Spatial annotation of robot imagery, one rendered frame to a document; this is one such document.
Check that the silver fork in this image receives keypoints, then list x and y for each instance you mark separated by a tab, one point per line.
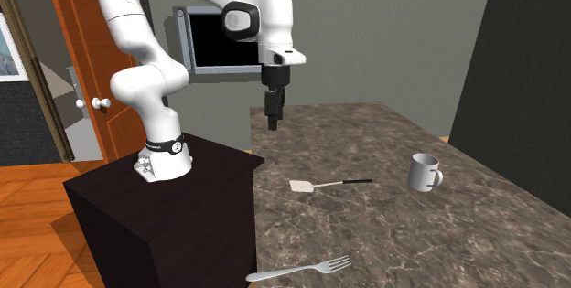
308	268

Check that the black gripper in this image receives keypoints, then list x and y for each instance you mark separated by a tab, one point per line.
274	83

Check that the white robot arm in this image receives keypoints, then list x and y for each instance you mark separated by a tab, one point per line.
147	82

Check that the orange wooden door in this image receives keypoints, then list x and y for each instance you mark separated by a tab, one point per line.
96	68

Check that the grey framed wall screen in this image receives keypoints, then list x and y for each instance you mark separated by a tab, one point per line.
214	51

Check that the white framed wall picture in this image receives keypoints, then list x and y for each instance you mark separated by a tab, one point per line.
6	51

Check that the grey mug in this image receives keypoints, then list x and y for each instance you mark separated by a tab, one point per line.
423	172

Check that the dark robot stand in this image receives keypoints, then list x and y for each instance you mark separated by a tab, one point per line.
178	215

